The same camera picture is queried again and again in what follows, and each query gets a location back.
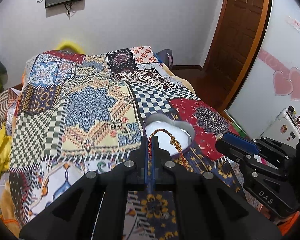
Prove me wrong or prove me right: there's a red gold braided bracelet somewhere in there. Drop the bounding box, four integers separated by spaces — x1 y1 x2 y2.
147 128 191 196

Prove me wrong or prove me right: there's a yellow plush pillow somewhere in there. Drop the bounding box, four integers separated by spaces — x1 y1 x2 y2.
56 40 85 54

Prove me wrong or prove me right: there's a white mini fridge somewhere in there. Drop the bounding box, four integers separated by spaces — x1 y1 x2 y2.
261 106 300 149

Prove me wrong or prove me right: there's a colourful patchwork bedspread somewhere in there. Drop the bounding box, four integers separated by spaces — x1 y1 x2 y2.
0 46 262 236

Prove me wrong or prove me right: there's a dark purple pillow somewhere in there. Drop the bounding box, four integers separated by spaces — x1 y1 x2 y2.
155 49 173 69

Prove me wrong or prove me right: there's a pink heart wall sticker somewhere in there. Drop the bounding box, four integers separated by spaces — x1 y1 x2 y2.
258 49 300 101

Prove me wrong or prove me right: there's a purple heart-shaped tin box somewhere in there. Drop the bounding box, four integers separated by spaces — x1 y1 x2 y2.
143 113 196 159

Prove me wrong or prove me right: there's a brown wooden door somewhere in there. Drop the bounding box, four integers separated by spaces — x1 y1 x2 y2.
204 0 270 112

